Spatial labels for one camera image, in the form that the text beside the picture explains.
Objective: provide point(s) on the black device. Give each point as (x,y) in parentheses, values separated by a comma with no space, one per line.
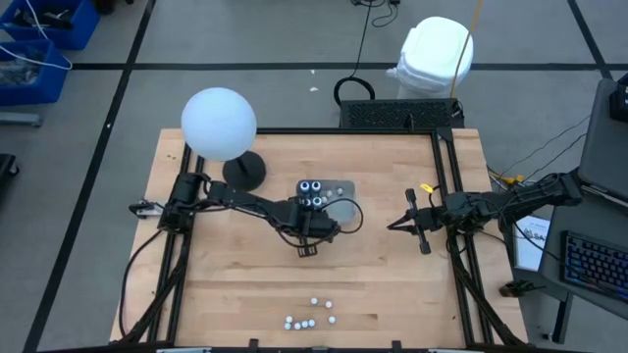
(620,98)

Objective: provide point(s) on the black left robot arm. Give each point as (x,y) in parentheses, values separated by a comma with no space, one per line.
(235,198)

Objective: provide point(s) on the black parts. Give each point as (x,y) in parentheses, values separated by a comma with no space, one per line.
(49,19)

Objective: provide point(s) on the backlit black keyboard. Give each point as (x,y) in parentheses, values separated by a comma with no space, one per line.
(598,267)

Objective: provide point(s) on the large green-tip colouring bottle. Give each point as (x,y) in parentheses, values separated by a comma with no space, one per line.
(317,200)

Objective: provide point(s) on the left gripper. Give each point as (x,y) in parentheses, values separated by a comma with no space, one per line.
(309,225)

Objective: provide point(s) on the black perforated computer case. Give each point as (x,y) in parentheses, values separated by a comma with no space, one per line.
(392,114)

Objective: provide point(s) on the clear plastic bag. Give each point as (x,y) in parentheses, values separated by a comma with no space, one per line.
(19,73)

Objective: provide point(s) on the grey metal bar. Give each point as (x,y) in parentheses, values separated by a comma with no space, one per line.
(19,119)

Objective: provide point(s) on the yellow tag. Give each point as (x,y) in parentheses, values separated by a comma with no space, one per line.
(427,187)

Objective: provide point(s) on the large blue-tip colouring bottle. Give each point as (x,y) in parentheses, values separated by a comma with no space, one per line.
(304,186)

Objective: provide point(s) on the white paper sheet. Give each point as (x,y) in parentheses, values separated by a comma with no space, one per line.
(530,245)

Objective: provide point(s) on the grey plastic bin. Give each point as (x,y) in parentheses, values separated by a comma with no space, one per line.
(343,211)

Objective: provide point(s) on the black clamp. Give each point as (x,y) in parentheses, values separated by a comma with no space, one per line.
(515,288)

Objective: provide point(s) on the large black-tip colouring bottle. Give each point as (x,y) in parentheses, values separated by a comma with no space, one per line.
(316,185)

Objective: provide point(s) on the large purple-tip colouring bottle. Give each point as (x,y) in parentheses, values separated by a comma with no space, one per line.
(306,201)

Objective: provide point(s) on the blue plastic storage bin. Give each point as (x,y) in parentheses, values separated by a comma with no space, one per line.
(49,88)
(83,24)

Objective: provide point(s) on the grey desk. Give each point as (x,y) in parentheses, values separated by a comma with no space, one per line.
(589,216)
(608,157)

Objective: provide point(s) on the white globe lamp black base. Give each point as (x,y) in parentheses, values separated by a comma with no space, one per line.
(218,122)

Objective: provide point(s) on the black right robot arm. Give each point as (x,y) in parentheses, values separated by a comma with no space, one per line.
(520,201)

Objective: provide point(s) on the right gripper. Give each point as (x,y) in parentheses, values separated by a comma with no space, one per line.
(427,218)

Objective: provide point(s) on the white trash can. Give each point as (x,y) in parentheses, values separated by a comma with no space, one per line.
(432,49)

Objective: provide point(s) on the black aluminium frame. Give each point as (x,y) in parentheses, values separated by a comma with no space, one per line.
(343,131)

